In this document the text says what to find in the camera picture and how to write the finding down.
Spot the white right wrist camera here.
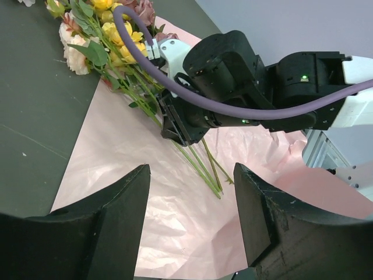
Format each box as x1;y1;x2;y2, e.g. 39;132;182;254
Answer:
145;38;191;82

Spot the pink rose stem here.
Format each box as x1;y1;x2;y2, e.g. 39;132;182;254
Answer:
45;1;162;125

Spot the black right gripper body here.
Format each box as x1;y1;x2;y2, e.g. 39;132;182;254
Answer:
157;87;262;146

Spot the yellow rose stem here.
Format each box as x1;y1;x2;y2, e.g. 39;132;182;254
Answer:
87;0;224;201

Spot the pink wrapping paper sheet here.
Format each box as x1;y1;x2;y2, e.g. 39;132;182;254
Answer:
49;16;373;280

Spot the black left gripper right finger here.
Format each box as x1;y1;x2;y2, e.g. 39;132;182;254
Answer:
234;163;372;279

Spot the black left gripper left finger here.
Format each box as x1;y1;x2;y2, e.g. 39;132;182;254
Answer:
1;164;151;279

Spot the mauve rose stem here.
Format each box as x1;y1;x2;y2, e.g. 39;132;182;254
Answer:
117;1;234;187

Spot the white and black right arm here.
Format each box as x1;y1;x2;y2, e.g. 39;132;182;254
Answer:
157;30;372;146

